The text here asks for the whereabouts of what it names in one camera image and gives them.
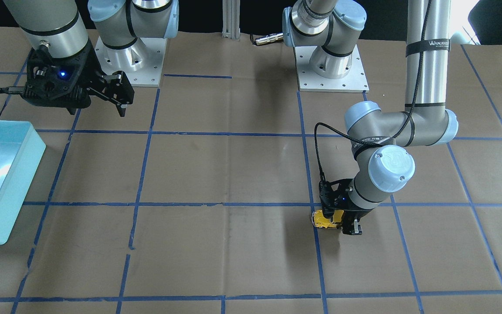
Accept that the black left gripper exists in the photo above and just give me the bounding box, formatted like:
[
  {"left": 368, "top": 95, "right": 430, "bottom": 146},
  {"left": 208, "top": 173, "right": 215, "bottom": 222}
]
[{"left": 319, "top": 179, "right": 372, "bottom": 236}]

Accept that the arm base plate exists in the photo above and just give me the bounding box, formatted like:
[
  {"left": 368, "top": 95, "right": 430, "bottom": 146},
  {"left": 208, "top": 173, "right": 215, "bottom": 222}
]
[
  {"left": 293, "top": 45, "right": 370, "bottom": 93},
  {"left": 95, "top": 38, "right": 169, "bottom": 88}
]

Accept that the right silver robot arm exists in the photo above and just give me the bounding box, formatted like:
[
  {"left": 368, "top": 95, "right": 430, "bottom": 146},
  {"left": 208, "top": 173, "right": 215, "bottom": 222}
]
[{"left": 4, "top": 0, "right": 180, "bottom": 117}]

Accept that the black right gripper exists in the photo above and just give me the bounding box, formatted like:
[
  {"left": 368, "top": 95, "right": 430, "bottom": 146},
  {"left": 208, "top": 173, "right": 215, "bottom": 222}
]
[{"left": 20, "top": 44, "right": 134, "bottom": 117}]

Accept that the light blue plastic bin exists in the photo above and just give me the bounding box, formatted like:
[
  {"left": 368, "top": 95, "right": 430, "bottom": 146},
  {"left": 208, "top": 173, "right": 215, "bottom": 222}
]
[{"left": 0, "top": 120, "right": 46, "bottom": 245}]

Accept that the yellow beetle toy car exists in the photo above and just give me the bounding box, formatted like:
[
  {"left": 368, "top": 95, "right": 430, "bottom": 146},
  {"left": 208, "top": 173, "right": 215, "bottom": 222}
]
[{"left": 311, "top": 209, "right": 345, "bottom": 229}]

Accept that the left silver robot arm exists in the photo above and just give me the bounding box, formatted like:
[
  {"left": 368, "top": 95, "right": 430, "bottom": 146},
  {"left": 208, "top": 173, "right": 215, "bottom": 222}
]
[{"left": 282, "top": 0, "right": 459, "bottom": 235}]

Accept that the aluminium frame post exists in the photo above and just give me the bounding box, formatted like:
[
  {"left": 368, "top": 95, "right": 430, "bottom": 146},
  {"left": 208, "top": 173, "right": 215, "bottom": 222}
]
[{"left": 221, "top": 0, "right": 241, "bottom": 41}]

